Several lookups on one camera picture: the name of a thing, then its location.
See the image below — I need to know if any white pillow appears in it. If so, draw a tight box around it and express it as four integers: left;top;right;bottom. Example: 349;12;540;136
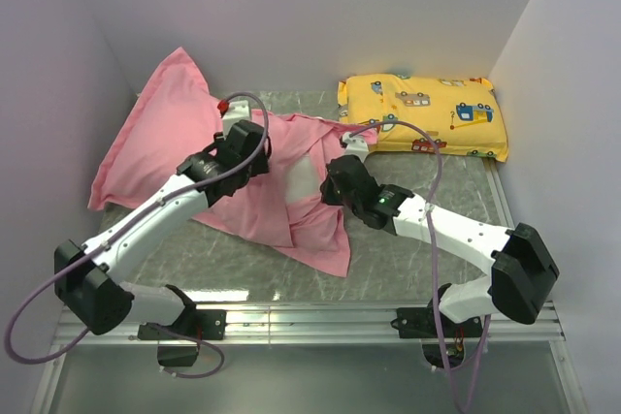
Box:
285;155;325;206

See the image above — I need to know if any pink pillowcase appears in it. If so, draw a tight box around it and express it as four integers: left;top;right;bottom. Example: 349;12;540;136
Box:
88;48;355;277

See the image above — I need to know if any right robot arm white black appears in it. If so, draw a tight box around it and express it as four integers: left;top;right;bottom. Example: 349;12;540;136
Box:
321;155;560;336

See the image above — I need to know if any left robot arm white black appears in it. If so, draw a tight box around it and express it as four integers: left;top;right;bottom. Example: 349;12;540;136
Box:
54;119;271;338

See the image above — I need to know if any yellow cartoon car pillow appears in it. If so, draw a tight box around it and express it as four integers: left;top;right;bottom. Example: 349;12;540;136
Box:
337;74;508;162

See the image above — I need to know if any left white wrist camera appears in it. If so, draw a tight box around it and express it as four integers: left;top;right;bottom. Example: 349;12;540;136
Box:
217;100;251;134

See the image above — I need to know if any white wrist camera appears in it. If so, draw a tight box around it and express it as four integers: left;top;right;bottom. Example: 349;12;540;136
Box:
340;132;370;162
217;100;251;134

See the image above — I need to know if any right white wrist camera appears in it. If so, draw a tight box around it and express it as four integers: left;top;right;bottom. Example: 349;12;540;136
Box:
340;132;370;162

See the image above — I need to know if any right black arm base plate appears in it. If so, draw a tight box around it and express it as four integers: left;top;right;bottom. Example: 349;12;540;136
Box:
390;306;483;368

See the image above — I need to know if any aluminium rail frame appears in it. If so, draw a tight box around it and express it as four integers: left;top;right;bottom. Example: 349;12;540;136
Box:
32;157;589;413

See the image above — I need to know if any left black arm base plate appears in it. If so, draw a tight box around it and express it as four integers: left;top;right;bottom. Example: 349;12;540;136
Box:
137;309;227;369

